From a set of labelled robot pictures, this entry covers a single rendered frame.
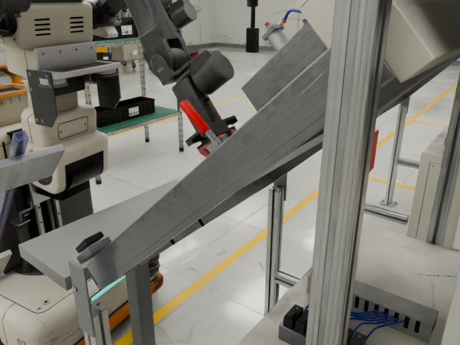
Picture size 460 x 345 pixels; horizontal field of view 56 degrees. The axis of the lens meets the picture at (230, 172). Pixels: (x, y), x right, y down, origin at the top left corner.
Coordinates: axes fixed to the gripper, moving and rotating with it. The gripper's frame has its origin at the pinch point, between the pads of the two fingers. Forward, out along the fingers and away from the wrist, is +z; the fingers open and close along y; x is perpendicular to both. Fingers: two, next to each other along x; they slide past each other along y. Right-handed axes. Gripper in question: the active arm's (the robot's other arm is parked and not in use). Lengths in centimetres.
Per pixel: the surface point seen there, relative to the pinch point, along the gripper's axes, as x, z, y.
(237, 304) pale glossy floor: 88, 48, 59
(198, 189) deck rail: -10.4, 1.2, -21.1
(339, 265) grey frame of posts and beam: -28.1, 16.6, -25.1
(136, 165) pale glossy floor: 214, -50, 147
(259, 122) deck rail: -25.7, -1.8, -21.1
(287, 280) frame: 47, 41, 49
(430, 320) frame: -14.4, 44.1, 10.9
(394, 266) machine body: -2, 40, 32
